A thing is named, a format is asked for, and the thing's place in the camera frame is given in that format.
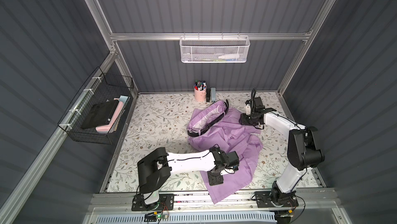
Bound light blue stapler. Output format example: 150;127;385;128
210;87;217;103

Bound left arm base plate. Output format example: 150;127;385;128
131;191;175;212

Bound purple trousers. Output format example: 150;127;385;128
188;107;263;204

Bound white tube in basket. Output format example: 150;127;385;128
218;53;240;60

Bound small green circuit board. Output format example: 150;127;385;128
144;212;169;223

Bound black leather belt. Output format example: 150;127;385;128
187;99;230;138

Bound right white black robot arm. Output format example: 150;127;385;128
239;105;325;208

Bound black stapler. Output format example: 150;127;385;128
206;88;210;102

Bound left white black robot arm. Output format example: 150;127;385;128
137;145;239;207

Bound white wire mesh basket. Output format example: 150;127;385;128
179;35;250;64

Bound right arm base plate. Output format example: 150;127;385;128
253;191;299;209

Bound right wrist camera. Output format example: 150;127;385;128
245;99;252;115

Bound pink handled tool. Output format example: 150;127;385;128
96;96;128;134

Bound black wire wall basket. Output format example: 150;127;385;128
58;68;134;145

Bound pink pen cup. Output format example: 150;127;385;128
194;86;206;102

